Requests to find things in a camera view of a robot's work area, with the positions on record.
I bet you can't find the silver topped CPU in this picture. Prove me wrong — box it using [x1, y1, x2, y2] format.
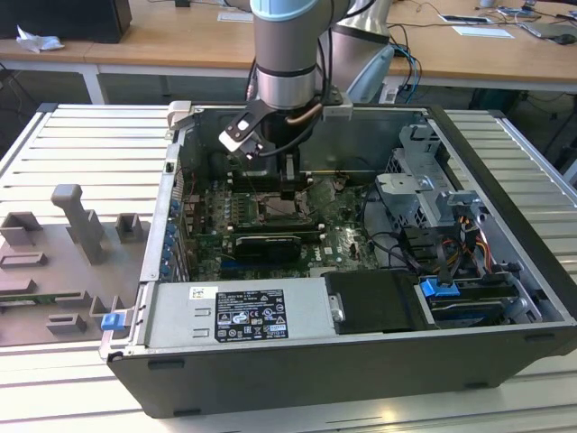
[263, 199, 310, 217]

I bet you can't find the CPU socket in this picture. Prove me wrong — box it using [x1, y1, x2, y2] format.
[255, 194, 316, 226]

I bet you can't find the black graphics card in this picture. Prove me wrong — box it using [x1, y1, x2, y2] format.
[233, 233, 303, 264]

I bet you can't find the wooden desk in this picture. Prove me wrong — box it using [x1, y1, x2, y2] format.
[0, 0, 577, 107]

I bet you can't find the green motherboard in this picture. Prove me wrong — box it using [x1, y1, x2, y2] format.
[179, 173, 394, 281]

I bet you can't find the metal drive cage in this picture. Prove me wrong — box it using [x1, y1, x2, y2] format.
[372, 122, 488, 232]

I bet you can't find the black plastic shroud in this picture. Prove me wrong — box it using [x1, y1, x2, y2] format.
[323, 271, 428, 336]

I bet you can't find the grey power supply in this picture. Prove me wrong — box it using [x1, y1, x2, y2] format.
[144, 275, 347, 349]

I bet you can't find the hard disk in blue carrier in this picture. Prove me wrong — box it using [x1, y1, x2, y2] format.
[417, 277, 508, 329]

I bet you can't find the black box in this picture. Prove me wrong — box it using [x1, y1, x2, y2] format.
[0, 0, 133, 45]

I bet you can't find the black PC case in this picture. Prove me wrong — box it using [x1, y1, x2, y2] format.
[99, 99, 577, 419]

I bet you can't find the crumpled white paper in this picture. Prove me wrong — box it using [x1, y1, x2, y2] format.
[15, 24, 65, 55]

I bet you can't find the grey parts rack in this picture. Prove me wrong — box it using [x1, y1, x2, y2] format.
[0, 182, 153, 349]

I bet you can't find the green RAM stick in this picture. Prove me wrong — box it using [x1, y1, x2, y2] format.
[0, 293, 80, 305]

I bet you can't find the grey laptop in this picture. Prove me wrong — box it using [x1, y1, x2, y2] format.
[522, 20, 577, 40]

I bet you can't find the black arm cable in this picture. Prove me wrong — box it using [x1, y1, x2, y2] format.
[259, 26, 339, 158]

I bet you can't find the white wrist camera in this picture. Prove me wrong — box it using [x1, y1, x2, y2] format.
[218, 99, 268, 162]

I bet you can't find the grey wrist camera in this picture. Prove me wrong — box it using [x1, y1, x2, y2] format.
[320, 84, 353, 122]

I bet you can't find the grey plastic handle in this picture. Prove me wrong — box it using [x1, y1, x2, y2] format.
[165, 99, 196, 133]

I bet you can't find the silver metal handle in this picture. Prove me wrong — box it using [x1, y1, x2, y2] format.
[327, 291, 347, 323]

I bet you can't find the black disk wire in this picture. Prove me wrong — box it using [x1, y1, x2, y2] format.
[432, 236, 453, 289]

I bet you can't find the coloured power wire bundle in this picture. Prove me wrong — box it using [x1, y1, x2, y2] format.
[457, 214, 492, 274]

